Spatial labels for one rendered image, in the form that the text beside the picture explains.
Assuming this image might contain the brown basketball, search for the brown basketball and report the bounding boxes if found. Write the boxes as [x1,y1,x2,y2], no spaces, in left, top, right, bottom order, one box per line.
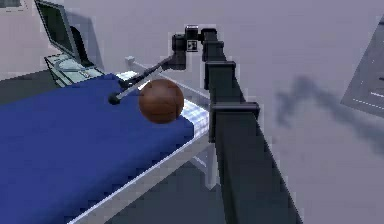
[138,78,185,125]

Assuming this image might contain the white frame bed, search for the white frame bed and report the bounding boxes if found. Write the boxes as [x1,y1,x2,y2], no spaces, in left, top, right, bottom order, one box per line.
[0,55,222,224]

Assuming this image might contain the grey open laptop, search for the grey open laptop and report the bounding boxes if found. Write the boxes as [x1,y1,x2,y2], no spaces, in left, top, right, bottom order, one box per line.
[33,0,106,88]

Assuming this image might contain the blue bed blanket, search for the blue bed blanket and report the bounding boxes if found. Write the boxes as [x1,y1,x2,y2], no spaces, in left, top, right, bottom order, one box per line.
[0,73,196,224]

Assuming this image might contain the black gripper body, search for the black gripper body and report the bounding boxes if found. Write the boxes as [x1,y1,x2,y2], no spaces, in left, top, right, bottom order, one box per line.
[171,32,188,71]

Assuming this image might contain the grey flat panel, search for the grey flat panel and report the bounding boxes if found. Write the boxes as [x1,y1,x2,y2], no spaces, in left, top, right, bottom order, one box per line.
[339,14,384,120]

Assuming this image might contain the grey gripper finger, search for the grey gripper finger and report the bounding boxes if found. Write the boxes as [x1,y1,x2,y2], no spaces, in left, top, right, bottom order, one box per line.
[107,65,166,106]
[118,55,175,90]

